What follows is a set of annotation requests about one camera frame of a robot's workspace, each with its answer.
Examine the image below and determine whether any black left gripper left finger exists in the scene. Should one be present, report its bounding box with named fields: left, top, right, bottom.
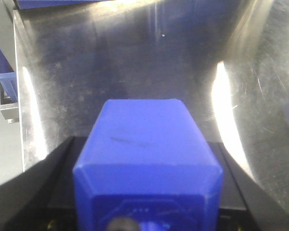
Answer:
left=0, top=137, right=87, bottom=231

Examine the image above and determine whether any blue bin with red part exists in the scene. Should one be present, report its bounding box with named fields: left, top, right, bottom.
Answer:
left=0, top=50, right=18, bottom=102

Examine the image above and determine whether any blue rectangular plastic part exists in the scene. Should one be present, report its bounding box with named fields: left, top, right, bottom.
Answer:
left=73, top=99, right=223, bottom=231

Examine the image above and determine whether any stainless steel shelf rack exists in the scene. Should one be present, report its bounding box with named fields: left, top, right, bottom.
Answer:
left=0, top=0, right=25, bottom=125

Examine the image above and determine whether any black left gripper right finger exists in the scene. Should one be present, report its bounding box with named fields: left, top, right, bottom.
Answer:
left=209, top=142, right=289, bottom=231

